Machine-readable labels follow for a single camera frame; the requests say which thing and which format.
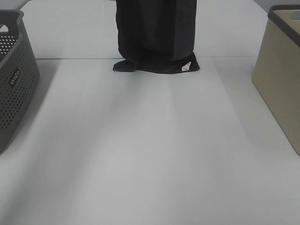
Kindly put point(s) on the dark grey towel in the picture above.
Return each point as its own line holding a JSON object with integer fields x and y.
{"x": 156, "y": 36}

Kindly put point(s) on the beige bin with grey rim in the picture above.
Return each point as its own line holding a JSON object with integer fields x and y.
{"x": 277, "y": 71}

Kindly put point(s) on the grey perforated plastic basket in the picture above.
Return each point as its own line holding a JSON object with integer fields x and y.
{"x": 19, "y": 74}

